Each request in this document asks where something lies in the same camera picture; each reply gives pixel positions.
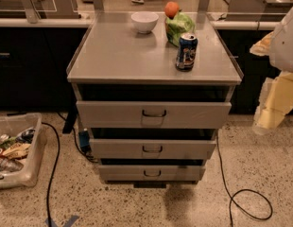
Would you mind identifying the yellow taped gripper finger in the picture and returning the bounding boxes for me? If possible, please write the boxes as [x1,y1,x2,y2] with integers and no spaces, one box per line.
[252,72,293,135]

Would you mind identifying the grey top drawer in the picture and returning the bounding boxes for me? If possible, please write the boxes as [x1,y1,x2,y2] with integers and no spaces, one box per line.
[77,101,231,129]

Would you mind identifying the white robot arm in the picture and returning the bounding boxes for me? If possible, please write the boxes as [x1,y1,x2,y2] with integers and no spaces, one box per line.
[250,7,293,135]

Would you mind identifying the grey metal drawer cabinet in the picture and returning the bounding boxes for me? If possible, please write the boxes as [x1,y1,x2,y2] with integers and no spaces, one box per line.
[68,12,242,185]

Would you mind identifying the grey bottom drawer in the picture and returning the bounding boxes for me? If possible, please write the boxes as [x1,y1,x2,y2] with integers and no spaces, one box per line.
[98,166,205,182]

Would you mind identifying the blue soda can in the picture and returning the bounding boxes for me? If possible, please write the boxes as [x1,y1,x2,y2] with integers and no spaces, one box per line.
[176,33,198,71]

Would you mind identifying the green chip bag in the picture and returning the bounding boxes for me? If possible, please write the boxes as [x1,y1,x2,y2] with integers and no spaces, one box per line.
[165,12,195,46]

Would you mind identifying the orange fruit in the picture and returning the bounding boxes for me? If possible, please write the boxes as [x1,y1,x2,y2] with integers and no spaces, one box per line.
[164,2,180,19]

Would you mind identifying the white ceramic bowl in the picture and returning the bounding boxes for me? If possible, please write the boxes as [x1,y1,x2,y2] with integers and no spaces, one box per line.
[131,11,159,33]

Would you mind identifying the blue power adapter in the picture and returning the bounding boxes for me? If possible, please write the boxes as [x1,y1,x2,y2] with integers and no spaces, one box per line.
[78,131,91,153]

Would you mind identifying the clear plastic bin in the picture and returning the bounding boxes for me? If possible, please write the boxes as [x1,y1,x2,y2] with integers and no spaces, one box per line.
[0,113,46,190]

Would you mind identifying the crumpled snack packages in bin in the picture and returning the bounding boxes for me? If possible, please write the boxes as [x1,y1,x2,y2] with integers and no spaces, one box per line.
[0,128,35,172]

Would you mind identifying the black cable right floor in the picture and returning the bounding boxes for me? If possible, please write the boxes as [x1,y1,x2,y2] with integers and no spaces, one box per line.
[215,132,274,227]

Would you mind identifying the black cable floor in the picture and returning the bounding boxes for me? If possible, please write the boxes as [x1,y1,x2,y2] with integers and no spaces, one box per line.
[215,132,274,227]
[41,122,61,227]

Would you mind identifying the black cable left floor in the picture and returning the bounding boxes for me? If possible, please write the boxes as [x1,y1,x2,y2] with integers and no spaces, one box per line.
[41,122,61,227]

